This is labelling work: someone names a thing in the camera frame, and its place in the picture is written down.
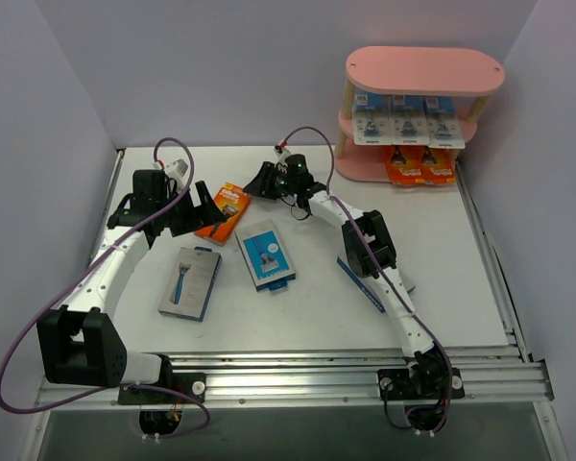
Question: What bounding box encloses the orange Gillette box front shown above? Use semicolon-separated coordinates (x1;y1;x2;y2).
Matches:
420;147;456;186

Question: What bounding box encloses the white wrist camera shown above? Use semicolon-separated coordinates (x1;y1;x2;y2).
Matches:
164;158;188;182
274;140;292;163

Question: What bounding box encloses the pink three-tier shelf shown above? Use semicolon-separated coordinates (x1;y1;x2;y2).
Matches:
335;46;505;182

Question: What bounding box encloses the grey Harry's box left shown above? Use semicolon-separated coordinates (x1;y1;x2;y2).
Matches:
157;247;222;323

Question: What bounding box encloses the blue razor blister pack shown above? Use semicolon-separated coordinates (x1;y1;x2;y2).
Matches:
389;94;430;146

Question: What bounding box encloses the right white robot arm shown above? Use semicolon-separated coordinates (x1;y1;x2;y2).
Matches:
245;147;452;397

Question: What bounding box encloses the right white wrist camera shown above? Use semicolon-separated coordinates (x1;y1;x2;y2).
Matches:
274;140;292;163

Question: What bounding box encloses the white blue Harry's box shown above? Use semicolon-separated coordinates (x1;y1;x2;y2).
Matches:
235;220;296;293

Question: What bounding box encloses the white Gillette SkinGuard blister pack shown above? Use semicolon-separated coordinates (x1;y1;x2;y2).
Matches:
351;89;393;146

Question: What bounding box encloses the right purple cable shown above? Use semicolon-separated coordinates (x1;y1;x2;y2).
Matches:
276;126;455;433

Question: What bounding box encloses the grey Harry's box right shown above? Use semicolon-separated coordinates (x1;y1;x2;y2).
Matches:
337;255;416;319

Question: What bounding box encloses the grey harry's box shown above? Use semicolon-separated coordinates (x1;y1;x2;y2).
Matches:
157;247;222;323
337;255;416;319

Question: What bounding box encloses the orange gillette box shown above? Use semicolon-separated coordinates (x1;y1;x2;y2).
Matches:
420;147;456;186
384;146;424;186
194;182;251;246

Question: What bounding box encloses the aluminium rail frame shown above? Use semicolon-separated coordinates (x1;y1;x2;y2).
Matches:
21;149;570;461

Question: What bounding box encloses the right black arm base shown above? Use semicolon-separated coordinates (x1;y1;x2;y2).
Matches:
377;368;466;437

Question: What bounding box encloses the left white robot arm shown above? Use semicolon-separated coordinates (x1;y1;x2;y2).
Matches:
36;169;225;402

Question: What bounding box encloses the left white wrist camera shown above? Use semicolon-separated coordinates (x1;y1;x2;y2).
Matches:
164;158;188;182

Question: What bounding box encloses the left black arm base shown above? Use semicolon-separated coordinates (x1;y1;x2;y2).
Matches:
117;373;211;443

